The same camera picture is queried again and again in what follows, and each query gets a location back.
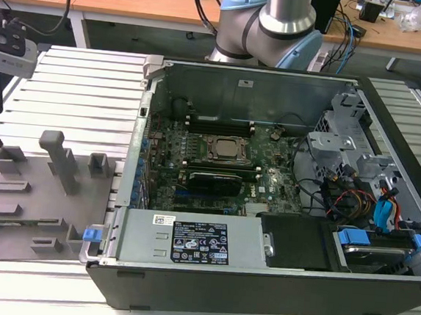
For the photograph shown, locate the black speaker box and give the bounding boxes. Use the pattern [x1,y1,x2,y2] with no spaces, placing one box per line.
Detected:
[309,0,343,36]

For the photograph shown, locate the black power supply label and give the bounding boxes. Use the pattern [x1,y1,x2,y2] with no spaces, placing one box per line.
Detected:
[169,218,234,267]

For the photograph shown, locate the wooden desk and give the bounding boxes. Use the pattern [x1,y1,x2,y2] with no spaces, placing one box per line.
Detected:
[0,0,225,62]
[314,1,421,76]

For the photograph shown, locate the green motherboard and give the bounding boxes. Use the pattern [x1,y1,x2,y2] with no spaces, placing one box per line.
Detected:
[140,114,312,224]

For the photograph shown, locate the grey parts rack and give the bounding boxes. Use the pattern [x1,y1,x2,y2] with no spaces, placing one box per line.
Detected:
[0,123,127,274]

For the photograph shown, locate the metal CPU socket cover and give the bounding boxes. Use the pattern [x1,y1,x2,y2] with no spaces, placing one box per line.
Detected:
[199,132,253,165]

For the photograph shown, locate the grey metal power supply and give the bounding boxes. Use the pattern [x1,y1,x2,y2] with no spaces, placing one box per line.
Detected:
[114,206,278,278]

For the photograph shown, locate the black RAM slot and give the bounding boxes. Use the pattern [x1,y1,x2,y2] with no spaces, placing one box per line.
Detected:
[181,166,262,179]
[181,159,263,173]
[184,126,256,139]
[181,163,262,175]
[184,122,256,134]
[181,156,263,170]
[185,115,256,127]
[184,118,256,131]

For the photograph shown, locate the hard disk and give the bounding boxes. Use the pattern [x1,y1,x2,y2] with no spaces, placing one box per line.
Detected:
[340,242,416,278]

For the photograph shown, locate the small black adapter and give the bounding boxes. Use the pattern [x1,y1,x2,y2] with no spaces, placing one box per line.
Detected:
[348,23,370,39]

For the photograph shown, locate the blue flat disk wire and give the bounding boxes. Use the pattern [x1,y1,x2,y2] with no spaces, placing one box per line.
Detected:
[372,199,396,237]

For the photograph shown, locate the blue case latch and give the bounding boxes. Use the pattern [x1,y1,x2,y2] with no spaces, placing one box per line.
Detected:
[82,228,101,245]

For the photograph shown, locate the black plastic drive cover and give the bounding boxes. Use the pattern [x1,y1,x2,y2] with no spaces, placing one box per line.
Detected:
[259,213,342,275]

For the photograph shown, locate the silver chipset heatsink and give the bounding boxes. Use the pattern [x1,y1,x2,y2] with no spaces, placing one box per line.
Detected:
[245,203,278,220]

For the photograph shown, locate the white power strip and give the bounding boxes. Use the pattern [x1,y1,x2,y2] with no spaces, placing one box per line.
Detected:
[312,50,330,71]

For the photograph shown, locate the black graphics card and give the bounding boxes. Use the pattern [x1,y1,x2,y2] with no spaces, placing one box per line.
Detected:
[186,169,244,197]

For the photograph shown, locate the clear plastic bags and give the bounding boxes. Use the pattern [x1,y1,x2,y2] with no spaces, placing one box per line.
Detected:
[392,0,421,35]

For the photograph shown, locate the red yellow orange wire bundle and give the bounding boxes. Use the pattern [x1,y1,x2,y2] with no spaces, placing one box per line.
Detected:
[328,186,374,220]

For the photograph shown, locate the silver metal drive cage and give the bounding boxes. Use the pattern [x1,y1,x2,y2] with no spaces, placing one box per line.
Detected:
[298,88,421,236]

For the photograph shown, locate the silver CPU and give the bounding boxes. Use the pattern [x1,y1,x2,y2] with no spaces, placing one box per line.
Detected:
[214,138,239,156]

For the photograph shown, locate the small black box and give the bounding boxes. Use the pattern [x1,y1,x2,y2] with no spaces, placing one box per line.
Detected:
[358,0,386,23]

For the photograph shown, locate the blue disk carrier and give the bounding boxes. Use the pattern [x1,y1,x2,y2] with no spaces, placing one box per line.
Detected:
[337,227,421,254]

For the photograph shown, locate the black and grey PC case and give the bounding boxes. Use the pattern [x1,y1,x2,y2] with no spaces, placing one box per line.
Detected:
[73,49,421,315]

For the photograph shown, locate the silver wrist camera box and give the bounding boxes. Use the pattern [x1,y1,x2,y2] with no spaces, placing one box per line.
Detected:
[0,28,41,79]

